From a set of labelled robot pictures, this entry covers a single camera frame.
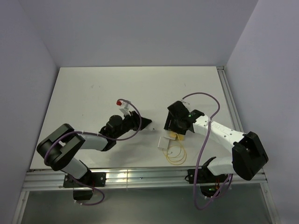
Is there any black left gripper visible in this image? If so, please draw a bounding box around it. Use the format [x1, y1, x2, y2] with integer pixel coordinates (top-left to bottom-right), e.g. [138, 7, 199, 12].
[114, 111, 151, 139]

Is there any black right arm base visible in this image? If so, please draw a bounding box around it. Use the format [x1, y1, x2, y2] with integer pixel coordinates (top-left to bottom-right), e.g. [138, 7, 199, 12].
[185, 168, 228, 184]

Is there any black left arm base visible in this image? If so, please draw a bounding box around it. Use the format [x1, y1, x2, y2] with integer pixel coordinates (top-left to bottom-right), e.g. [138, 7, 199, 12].
[63, 172, 106, 188]

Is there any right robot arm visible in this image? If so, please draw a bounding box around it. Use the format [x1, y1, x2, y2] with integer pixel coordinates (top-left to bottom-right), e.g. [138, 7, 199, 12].
[164, 101, 269, 182]

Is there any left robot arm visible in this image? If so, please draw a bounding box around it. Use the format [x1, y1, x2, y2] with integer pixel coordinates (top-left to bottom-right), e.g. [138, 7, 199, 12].
[36, 111, 152, 186]

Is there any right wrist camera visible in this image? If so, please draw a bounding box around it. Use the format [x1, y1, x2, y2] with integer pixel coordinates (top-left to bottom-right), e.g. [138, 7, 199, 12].
[181, 99, 190, 105]

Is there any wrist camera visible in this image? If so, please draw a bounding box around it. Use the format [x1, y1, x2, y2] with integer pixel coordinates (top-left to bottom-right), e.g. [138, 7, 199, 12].
[181, 99, 190, 105]
[116, 99, 131, 116]

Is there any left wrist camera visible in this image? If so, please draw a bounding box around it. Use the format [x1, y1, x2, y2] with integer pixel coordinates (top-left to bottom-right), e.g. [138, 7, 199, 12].
[116, 99, 131, 116]

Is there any aluminium front rail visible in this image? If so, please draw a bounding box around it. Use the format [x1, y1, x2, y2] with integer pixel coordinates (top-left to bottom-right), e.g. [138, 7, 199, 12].
[22, 163, 268, 191]

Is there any aluminium rail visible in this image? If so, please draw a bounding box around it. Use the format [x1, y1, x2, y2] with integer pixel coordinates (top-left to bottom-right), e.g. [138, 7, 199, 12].
[216, 66, 244, 132]
[22, 163, 268, 191]

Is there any aluminium right rail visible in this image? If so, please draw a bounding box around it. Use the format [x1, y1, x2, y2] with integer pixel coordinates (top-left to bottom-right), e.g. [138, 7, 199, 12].
[216, 66, 244, 132]

